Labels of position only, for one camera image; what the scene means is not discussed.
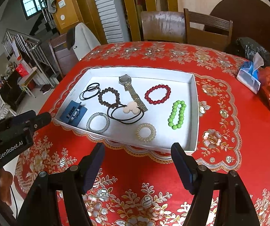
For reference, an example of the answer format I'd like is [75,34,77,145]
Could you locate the silver mesh bracelet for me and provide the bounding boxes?
[85,112,111,134]

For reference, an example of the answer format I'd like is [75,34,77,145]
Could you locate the green bead bracelet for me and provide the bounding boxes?
[167,100,188,130]

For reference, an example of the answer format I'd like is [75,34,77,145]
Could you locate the dark brown bead bracelet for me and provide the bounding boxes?
[97,87,122,109]

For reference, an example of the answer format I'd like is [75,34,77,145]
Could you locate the white clover black cord necklace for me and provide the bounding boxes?
[106,100,146,125]

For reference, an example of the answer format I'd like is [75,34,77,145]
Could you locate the red bead bracelet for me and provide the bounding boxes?
[144,84,172,106]

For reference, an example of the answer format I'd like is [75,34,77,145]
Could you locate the thin black hair ties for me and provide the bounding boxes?
[79,82,101,101]

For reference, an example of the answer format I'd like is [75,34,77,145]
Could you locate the silver gold wristwatch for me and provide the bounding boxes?
[119,74,148,112]

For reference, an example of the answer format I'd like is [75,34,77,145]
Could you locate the person left hand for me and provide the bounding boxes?
[0,168,13,206]

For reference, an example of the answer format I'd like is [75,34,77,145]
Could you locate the small white side table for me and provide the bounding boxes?
[18,67,37,98]

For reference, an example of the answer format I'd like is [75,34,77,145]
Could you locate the red gift bag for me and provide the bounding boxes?
[15,63,29,77]

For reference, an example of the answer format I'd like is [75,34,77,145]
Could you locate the white shallow tray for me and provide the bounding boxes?
[55,67,199,155]

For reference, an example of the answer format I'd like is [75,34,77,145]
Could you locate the metal stair railing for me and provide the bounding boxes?
[2,29,56,88]

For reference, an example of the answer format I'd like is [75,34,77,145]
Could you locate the wooden chair with jacket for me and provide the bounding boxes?
[49,33,79,78]

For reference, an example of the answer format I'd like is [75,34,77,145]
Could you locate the blue white tissue pack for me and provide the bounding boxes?
[237,53,264,94]

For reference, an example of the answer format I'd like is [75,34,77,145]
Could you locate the white grey jacket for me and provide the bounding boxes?
[66,22,101,61]

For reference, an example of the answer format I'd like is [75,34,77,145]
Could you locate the black plastic bag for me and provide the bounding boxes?
[235,37,270,67]

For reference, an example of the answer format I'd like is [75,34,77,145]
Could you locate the wooden chair slatted back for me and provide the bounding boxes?
[184,8,233,52]

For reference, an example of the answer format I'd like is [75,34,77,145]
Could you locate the padded brown chair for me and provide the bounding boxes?
[141,11,185,43]

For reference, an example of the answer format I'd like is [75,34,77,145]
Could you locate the dark round table top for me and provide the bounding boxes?
[210,0,270,52]

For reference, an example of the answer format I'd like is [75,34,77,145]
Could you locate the white louvered door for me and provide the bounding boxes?
[95,0,130,43]

